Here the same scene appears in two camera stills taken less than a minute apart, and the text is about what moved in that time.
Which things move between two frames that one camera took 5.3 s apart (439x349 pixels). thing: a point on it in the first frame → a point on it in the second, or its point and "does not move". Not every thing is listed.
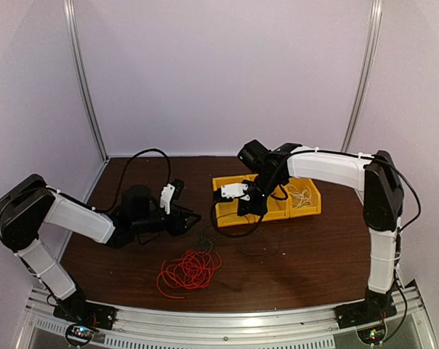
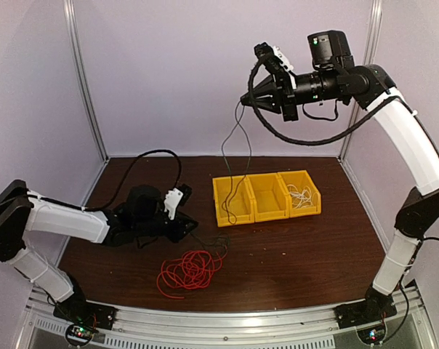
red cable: (193, 271) does not move
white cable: (304, 197) does not move
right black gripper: (262, 209) → (275, 101)
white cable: (302, 195) does not move
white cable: (305, 201) does not move
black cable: (279, 235) → (228, 213)
